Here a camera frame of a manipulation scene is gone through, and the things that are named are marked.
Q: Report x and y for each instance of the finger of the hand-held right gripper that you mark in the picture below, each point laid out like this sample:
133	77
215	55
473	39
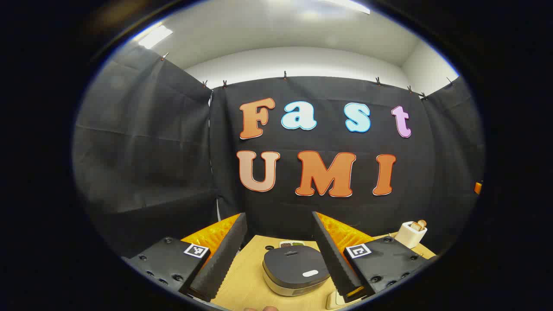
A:
478	188

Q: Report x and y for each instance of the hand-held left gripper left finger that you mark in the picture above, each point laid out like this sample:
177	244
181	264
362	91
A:
220	263

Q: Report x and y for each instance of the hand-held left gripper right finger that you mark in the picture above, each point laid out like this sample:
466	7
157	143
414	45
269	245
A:
339	263

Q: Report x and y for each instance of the black rice cooker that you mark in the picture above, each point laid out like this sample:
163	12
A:
293	268

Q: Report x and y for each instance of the white chopstick holder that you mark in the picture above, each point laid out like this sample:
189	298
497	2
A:
408	236

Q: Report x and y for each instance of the white plastic block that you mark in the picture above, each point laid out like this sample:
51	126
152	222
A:
333	300

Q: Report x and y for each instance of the white divided grain dish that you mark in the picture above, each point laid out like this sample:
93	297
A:
292	244

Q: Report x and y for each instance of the black backdrop cloth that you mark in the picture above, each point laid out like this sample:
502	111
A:
151	151

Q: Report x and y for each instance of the ceiling light panel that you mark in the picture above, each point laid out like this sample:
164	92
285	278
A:
154	37

